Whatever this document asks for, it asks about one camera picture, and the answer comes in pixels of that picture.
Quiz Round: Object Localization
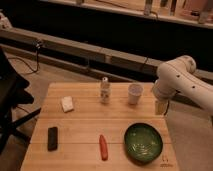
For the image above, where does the wooden table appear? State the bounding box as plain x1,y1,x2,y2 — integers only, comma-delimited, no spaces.
21,83,179,171

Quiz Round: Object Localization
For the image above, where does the small clear bottle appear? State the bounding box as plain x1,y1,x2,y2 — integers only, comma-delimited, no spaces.
100,77,110,104

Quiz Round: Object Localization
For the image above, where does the white sponge block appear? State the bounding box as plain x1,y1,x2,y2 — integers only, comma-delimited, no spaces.
61,96,74,113

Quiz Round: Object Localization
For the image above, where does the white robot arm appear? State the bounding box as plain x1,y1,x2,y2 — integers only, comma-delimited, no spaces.
152,55,213,116

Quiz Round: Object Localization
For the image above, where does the black floor cable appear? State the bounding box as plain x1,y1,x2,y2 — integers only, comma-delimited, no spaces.
7,39,44,76

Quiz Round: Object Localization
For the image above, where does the orange carrot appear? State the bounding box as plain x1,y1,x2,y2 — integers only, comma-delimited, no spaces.
99,135,108,161

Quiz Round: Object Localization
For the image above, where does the green bowl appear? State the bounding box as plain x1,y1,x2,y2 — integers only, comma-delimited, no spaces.
124,123,163,164

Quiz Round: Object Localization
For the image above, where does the black office chair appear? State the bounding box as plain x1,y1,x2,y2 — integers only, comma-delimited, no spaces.
0,46,41,154

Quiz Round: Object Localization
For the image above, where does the black rectangular block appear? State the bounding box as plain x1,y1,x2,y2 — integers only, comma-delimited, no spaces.
47,127,58,151

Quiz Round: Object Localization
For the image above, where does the white plastic cup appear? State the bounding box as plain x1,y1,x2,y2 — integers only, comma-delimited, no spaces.
128,83,143,105

